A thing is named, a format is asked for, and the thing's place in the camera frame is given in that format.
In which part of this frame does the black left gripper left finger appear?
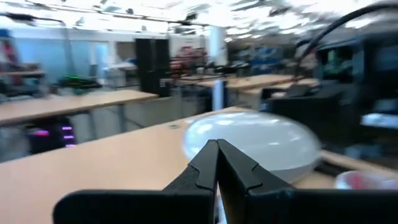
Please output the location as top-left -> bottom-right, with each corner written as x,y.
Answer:
52,139 -> 220,224

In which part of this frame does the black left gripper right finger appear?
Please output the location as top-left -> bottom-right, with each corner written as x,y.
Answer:
217,139 -> 398,224

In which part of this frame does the white flood lightbulb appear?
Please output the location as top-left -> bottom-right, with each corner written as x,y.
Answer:
182,111 -> 323,184

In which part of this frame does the light wooden desk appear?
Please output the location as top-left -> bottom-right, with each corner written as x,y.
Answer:
0,90 -> 159,126
194,73 -> 296,91
0,106 -> 259,224

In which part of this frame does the pink stick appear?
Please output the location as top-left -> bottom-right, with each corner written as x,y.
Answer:
349,172 -> 374,190

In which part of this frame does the black cabinet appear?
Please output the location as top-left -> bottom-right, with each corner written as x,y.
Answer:
136,38 -> 171,98

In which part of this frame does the white blue pillar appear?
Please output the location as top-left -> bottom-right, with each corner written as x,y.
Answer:
208,25 -> 228,111

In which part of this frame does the black aluminium table frame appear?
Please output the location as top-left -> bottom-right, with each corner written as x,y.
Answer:
313,161 -> 343,177

